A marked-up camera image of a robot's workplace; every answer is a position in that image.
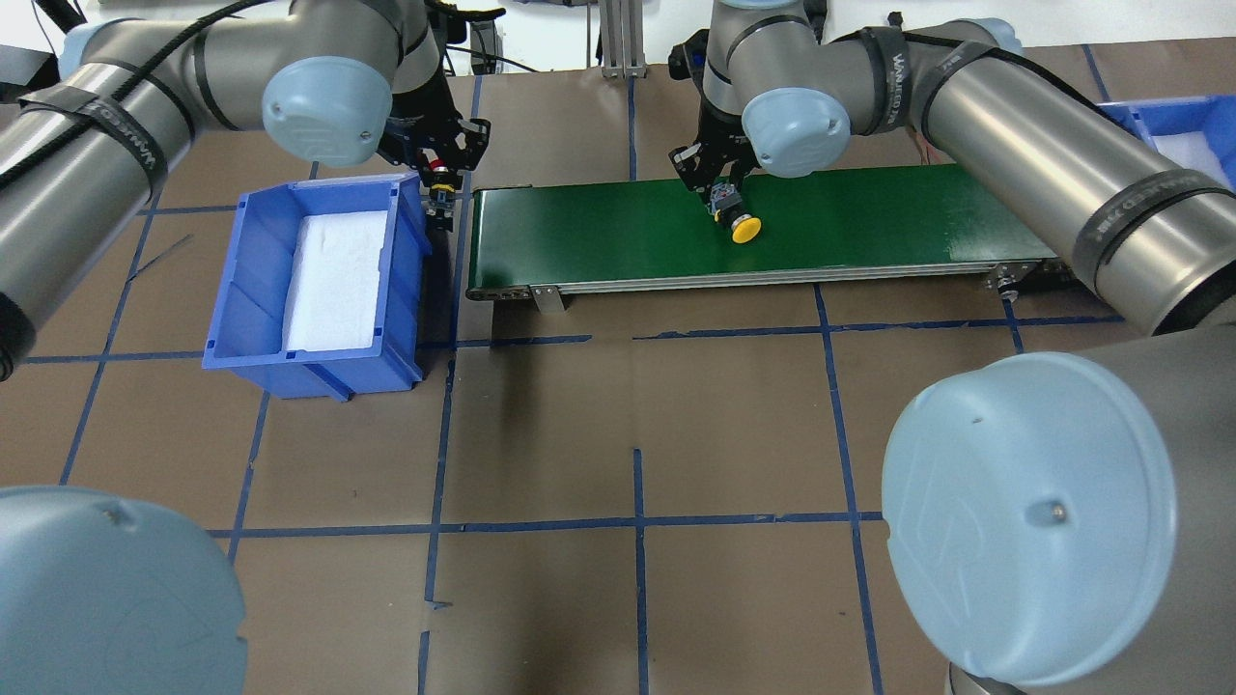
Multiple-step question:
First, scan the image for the red push button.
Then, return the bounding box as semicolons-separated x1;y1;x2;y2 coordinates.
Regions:
425;158;464;232

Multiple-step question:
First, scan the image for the yellow push button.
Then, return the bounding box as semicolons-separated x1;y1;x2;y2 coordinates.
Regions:
707;181;761;242

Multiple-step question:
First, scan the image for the blue left bin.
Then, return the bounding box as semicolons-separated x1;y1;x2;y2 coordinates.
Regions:
201;173;433;402

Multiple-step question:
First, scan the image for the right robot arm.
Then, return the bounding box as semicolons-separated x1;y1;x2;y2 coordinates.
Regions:
667;1;1234;694

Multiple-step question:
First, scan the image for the aluminium frame post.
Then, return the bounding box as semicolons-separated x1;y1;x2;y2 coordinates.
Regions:
599;1;648;79

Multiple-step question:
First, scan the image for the blue right bin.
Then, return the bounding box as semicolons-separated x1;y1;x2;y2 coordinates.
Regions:
1099;94;1235;190

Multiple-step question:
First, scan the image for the white foam pad bin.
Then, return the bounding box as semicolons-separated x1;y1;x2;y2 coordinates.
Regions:
1151;131;1234;188
282;210;387;351

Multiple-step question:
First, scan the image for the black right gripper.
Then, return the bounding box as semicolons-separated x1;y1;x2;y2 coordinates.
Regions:
667;106;754;194

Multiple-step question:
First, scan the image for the blue bin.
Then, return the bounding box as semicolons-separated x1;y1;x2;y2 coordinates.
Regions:
1099;94;1235;190
201;173;433;402

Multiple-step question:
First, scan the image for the white foam pad right bin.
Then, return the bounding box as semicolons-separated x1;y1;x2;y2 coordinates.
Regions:
1151;131;1234;188

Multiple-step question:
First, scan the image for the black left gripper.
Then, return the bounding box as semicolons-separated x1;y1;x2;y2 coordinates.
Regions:
377;92;492;176

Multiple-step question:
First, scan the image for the green conveyor belt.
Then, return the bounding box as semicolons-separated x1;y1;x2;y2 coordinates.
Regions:
466;164;1077;302

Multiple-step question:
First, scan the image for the white foam pad left bin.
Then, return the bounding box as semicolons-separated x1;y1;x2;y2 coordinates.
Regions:
282;210;387;351

